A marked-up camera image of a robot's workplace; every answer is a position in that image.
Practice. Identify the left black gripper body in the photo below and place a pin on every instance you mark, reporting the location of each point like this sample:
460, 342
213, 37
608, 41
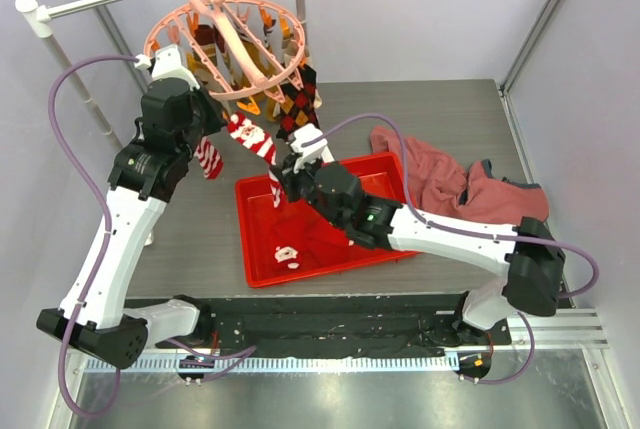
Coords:
206, 118

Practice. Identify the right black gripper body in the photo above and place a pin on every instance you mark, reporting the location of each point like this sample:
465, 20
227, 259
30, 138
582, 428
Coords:
286, 175

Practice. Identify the red white striped sock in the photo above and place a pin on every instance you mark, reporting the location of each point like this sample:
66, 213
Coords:
259, 142
209, 159

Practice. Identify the red santa sock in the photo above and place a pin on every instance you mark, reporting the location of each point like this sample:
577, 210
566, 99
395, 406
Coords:
291, 247

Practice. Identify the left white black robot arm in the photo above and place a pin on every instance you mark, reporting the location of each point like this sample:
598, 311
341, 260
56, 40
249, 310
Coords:
92, 316

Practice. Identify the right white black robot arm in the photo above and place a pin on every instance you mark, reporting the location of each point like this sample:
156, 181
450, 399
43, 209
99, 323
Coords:
526, 262

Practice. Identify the pink round clip hanger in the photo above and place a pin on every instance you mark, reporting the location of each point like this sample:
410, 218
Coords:
236, 76

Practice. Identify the beige brown striped sock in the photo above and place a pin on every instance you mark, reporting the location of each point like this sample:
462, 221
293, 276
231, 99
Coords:
208, 38

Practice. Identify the black argyle sock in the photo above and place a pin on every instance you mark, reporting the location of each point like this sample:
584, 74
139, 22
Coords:
290, 48
298, 108

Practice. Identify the red plastic tray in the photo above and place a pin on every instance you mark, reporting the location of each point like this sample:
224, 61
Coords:
257, 217

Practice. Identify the pink crumpled garment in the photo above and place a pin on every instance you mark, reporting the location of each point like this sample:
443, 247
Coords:
438, 184

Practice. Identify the white clothes rack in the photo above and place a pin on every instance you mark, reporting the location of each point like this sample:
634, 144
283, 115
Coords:
39, 17

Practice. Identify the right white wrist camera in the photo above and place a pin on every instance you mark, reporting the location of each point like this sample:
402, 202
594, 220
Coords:
308, 144

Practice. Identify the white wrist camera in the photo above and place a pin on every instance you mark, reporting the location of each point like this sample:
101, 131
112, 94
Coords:
308, 144
168, 62

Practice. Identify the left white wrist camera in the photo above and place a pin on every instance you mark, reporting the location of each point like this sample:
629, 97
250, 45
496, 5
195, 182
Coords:
168, 62

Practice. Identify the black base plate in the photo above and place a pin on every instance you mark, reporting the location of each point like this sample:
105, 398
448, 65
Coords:
337, 327

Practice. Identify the white slotted cable duct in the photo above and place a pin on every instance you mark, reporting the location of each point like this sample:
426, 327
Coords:
174, 361

